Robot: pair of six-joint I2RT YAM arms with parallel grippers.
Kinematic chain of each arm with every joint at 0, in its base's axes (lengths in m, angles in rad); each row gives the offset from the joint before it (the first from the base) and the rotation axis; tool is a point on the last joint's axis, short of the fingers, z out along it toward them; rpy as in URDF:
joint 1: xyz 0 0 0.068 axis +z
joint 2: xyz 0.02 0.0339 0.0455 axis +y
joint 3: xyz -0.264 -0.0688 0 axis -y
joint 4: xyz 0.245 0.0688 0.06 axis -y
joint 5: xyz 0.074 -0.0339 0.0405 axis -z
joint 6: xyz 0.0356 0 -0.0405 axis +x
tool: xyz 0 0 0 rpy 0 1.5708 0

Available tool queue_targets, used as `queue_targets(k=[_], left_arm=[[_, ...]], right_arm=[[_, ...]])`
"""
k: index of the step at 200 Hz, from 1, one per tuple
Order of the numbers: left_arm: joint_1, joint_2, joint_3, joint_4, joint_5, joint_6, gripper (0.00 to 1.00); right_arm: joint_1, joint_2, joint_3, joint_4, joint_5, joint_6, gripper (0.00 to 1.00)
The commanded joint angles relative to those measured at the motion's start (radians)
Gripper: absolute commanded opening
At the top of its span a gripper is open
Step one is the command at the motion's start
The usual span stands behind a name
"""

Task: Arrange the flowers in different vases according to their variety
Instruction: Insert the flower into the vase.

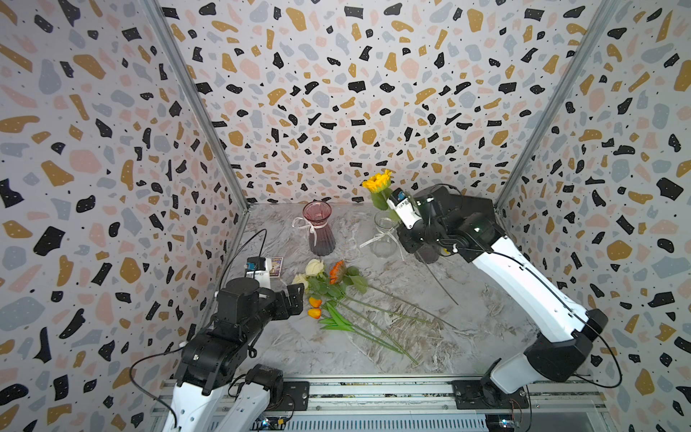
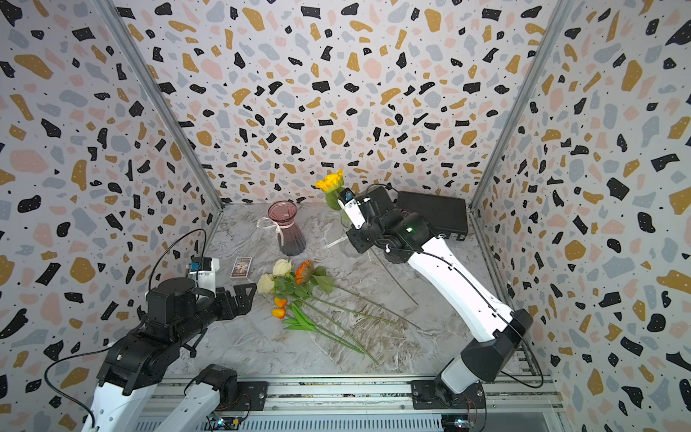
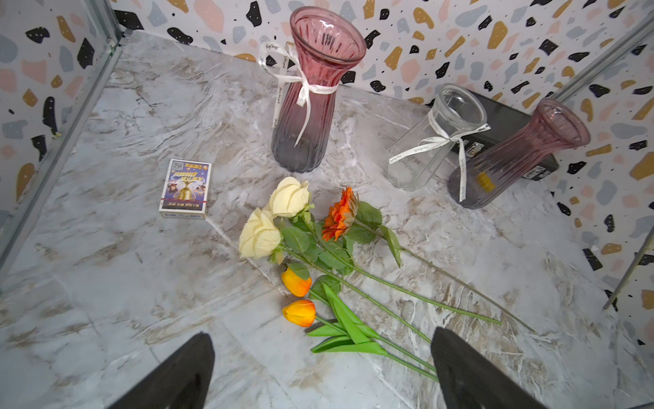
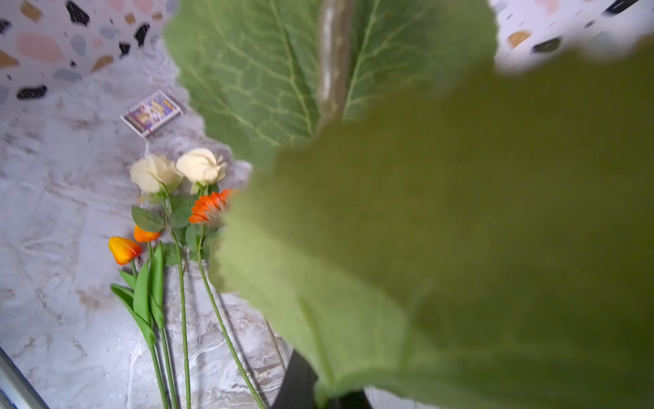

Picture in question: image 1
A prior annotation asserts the orange tulip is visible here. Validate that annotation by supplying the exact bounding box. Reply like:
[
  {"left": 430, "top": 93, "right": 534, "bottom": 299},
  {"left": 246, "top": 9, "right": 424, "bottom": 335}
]
[
  {"left": 308, "top": 304, "right": 408, "bottom": 355},
  {"left": 308, "top": 297, "right": 419, "bottom": 365}
]

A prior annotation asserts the yellow sunflower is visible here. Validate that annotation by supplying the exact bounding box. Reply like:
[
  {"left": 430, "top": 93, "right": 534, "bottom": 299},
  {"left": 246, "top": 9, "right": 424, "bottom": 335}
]
[{"left": 361, "top": 168, "right": 460, "bottom": 306}]

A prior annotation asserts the playing card box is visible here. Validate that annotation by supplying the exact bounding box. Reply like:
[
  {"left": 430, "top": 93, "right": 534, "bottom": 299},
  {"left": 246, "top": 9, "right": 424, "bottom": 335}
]
[{"left": 269, "top": 257, "right": 284, "bottom": 278}]

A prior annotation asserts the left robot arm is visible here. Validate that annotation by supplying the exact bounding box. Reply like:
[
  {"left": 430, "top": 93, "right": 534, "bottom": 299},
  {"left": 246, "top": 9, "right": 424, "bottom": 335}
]
[{"left": 163, "top": 277, "right": 305, "bottom": 431}]

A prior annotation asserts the aluminium front rail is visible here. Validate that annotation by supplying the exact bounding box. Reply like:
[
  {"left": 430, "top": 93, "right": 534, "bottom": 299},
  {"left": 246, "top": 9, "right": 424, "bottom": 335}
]
[{"left": 144, "top": 375, "right": 617, "bottom": 431}]

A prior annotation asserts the orange gerbera flower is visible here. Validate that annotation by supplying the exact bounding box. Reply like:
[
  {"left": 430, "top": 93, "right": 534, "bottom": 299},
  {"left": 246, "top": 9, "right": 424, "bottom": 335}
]
[{"left": 328, "top": 260, "right": 460, "bottom": 331}]

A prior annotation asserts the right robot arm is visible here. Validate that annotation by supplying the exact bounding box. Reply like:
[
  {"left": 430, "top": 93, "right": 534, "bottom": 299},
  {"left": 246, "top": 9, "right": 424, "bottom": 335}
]
[{"left": 387, "top": 185, "right": 608, "bottom": 406}]

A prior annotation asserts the black case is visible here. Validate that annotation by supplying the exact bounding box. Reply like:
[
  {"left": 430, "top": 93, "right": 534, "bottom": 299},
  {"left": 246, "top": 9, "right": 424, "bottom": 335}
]
[{"left": 426, "top": 185, "right": 502, "bottom": 245}]

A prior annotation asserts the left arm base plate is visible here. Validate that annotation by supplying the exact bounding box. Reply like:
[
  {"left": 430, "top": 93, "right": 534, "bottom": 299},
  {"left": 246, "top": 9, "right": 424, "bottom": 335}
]
[{"left": 235, "top": 381, "right": 311, "bottom": 412}]

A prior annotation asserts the white rose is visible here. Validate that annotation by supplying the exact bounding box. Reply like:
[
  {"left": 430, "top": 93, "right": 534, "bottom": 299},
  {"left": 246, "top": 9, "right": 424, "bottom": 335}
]
[
  {"left": 306, "top": 259, "right": 347, "bottom": 301},
  {"left": 292, "top": 274, "right": 309, "bottom": 290}
]

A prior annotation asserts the clear glass vase with ribbon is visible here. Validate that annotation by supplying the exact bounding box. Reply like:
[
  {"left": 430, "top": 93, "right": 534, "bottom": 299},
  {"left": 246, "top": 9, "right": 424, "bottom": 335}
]
[{"left": 359, "top": 211, "right": 405, "bottom": 260}]

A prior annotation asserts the red glass vase with ribbon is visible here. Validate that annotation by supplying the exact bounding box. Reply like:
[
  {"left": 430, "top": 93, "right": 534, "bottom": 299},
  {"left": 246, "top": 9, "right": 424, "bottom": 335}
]
[{"left": 292, "top": 201, "right": 336, "bottom": 257}]

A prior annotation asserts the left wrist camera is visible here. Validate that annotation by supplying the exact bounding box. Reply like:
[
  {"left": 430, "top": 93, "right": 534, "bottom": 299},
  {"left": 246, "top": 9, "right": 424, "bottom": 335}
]
[{"left": 245, "top": 257, "right": 273, "bottom": 289}]

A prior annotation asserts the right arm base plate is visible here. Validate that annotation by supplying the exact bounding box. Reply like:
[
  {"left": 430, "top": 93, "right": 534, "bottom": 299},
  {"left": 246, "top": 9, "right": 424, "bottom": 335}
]
[{"left": 451, "top": 379, "right": 529, "bottom": 410}]

